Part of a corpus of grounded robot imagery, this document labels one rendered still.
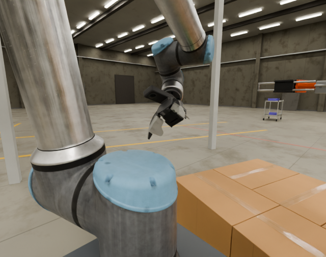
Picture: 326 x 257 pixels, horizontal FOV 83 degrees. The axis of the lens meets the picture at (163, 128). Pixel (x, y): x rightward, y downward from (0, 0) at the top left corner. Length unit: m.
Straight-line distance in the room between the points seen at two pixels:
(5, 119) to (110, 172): 2.79
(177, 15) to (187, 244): 0.65
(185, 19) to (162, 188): 0.44
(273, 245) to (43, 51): 1.07
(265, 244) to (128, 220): 0.83
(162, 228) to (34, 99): 0.31
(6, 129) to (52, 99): 2.70
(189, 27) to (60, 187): 0.51
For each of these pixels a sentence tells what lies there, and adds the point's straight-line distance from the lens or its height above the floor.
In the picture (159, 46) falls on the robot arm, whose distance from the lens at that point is 0.73.
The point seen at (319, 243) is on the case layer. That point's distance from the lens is 1.19.
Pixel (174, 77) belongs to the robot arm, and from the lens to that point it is 0.77.
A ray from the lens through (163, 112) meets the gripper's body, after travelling 0.64.
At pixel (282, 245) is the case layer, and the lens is 1.09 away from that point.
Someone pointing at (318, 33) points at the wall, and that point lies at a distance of 16.85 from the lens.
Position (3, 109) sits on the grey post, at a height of 1.00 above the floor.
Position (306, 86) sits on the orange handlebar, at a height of 1.23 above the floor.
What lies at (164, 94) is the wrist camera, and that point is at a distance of 0.66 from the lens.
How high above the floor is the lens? 1.20
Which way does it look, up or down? 11 degrees down
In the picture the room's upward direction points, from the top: straight up
